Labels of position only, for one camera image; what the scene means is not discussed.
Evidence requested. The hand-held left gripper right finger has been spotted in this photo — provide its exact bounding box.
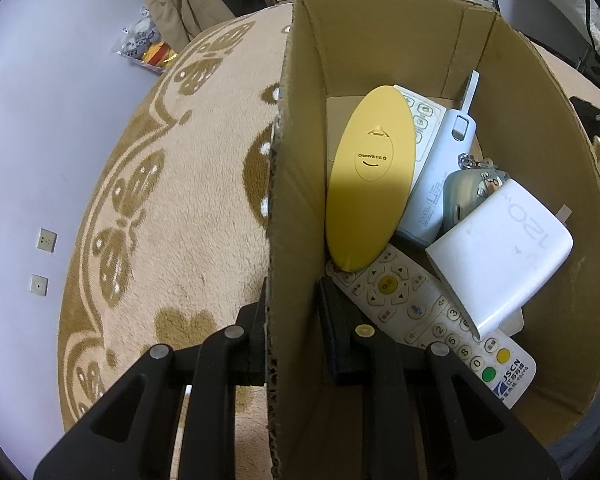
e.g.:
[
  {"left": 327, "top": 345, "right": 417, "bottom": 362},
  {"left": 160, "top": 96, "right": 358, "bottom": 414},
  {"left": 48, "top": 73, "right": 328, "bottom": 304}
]
[{"left": 317, "top": 277, "right": 561, "bottom": 480}]

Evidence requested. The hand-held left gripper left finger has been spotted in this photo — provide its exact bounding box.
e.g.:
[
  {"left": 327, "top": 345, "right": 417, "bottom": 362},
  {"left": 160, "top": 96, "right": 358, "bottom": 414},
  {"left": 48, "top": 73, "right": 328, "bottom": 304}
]
[{"left": 32, "top": 280, "right": 271, "bottom": 480}]

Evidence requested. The white remote control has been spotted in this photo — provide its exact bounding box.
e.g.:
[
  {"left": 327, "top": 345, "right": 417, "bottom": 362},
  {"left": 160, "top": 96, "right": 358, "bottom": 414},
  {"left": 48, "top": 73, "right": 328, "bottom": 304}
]
[{"left": 326, "top": 244, "right": 537, "bottom": 410}]

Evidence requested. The yellow oval mirror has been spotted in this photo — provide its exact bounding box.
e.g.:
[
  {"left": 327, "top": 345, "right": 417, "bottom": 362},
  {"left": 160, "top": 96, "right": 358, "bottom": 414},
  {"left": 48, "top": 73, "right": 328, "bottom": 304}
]
[{"left": 325, "top": 85, "right": 417, "bottom": 272}]

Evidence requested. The light blue power bank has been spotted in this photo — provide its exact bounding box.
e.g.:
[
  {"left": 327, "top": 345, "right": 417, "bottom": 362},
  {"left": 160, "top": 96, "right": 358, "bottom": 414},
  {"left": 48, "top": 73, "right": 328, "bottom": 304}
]
[{"left": 395, "top": 70, "right": 481, "bottom": 247}]

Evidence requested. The white charger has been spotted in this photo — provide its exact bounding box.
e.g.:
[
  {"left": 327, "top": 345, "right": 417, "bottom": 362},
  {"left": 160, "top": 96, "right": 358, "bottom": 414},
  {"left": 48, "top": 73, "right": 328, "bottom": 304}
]
[{"left": 425, "top": 177, "right": 575, "bottom": 340}]

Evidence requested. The grey computer mouse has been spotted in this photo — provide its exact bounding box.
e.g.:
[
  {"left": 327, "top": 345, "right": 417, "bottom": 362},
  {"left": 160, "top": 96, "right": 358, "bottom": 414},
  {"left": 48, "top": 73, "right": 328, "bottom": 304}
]
[{"left": 442, "top": 167, "right": 511, "bottom": 233}]

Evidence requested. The bunch of keys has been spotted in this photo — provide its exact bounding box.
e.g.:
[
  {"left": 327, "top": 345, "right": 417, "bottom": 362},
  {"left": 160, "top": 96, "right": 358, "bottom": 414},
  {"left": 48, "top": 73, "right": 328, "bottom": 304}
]
[{"left": 457, "top": 152, "right": 496, "bottom": 171}]

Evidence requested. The small white remote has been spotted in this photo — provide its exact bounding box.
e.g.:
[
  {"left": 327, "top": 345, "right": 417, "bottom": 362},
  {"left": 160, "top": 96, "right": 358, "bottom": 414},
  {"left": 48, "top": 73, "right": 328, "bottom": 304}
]
[{"left": 394, "top": 85, "right": 448, "bottom": 166}]

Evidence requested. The cardboard box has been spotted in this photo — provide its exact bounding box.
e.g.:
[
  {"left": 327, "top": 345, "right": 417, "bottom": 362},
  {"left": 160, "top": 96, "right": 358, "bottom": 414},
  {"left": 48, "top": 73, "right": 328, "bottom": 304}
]
[{"left": 265, "top": 0, "right": 600, "bottom": 480}]

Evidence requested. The beige printed blanket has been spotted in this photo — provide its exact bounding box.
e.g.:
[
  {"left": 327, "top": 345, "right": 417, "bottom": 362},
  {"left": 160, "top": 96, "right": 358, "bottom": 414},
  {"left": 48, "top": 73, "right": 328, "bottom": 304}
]
[{"left": 57, "top": 5, "right": 600, "bottom": 436}]

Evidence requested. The bag of plush toys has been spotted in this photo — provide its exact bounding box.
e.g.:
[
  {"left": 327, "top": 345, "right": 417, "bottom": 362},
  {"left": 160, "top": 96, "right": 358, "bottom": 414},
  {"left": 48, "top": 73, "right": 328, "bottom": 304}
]
[{"left": 112, "top": 7, "right": 178, "bottom": 76}]

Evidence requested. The beige coat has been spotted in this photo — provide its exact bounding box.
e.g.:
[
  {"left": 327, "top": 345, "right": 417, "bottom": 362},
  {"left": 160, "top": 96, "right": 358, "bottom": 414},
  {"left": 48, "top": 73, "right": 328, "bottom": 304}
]
[{"left": 125, "top": 0, "right": 236, "bottom": 53}]

